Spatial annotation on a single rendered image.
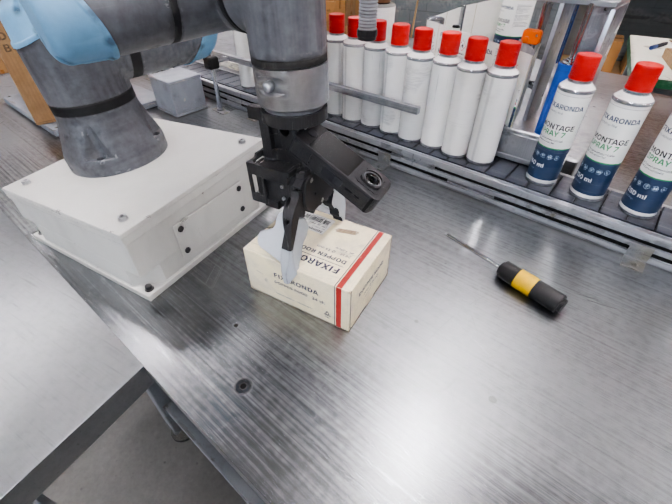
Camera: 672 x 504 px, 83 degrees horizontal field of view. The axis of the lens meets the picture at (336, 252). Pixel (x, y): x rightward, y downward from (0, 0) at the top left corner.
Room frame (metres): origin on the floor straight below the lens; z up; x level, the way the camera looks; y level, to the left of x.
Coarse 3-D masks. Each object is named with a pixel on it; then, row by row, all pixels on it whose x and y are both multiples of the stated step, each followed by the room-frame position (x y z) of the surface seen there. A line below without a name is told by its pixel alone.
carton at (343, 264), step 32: (320, 224) 0.43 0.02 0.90; (352, 224) 0.43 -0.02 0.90; (256, 256) 0.37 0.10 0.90; (320, 256) 0.37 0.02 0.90; (352, 256) 0.37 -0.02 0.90; (384, 256) 0.39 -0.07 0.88; (256, 288) 0.38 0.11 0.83; (288, 288) 0.35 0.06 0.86; (320, 288) 0.32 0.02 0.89; (352, 288) 0.31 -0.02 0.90; (352, 320) 0.31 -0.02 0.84
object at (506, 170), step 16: (192, 64) 1.32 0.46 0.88; (224, 80) 1.16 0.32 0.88; (240, 80) 1.16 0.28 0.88; (256, 96) 1.03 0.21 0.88; (352, 128) 0.83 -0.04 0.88; (368, 128) 0.82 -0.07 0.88; (400, 144) 0.74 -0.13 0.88; (416, 144) 0.74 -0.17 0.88; (448, 160) 0.67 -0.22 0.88; (464, 160) 0.67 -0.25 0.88; (496, 160) 0.67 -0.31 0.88; (496, 176) 0.61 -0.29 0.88; (512, 176) 0.61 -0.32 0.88; (560, 176) 0.61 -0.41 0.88; (544, 192) 0.56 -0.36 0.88; (560, 192) 0.56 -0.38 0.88; (592, 208) 0.51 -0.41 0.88; (608, 208) 0.51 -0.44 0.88; (640, 224) 0.47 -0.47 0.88; (656, 224) 0.48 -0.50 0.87
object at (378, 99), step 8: (232, 56) 1.08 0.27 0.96; (248, 64) 1.04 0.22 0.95; (336, 88) 0.85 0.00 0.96; (344, 88) 0.84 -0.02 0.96; (352, 88) 0.83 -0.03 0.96; (352, 96) 0.82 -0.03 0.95; (360, 96) 0.81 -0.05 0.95; (368, 96) 0.80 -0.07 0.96; (376, 96) 0.79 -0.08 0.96; (384, 104) 0.77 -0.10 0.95; (392, 104) 0.76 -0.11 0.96; (400, 104) 0.75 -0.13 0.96; (408, 104) 0.74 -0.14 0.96; (408, 112) 0.74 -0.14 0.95; (416, 112) 0.72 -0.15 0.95
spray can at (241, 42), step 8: (240, 32) 1.08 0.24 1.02; (240, 40) 1.08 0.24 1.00; (240, 48) 1.08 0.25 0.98; (248, 48) 1.08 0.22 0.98; (240, 56) 1.08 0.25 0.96; (248, 56) 1.08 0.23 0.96; (240, 64) 1.09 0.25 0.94; (240, 72) 1.09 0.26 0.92; (248, 72) 1.08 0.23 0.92; (248, 80) 1.08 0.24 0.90; (248, 88) 1.08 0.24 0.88
